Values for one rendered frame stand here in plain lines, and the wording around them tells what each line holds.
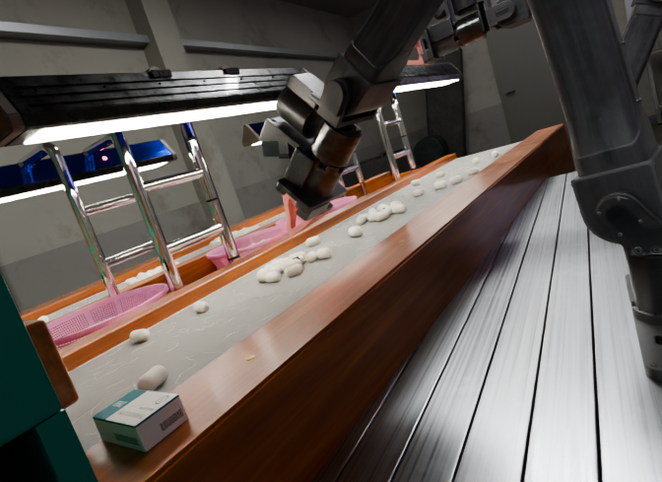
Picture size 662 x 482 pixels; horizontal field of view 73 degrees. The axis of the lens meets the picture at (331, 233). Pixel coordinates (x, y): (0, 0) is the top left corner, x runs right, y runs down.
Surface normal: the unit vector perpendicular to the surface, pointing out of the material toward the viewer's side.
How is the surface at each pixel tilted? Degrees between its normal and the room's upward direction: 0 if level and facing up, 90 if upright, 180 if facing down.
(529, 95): 90
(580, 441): 0
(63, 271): 90
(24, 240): 90
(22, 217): 90
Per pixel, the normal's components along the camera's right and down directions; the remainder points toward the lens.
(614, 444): -0.30, -0.94
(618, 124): -0.68, 0.15
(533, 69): -0.47, 0.29
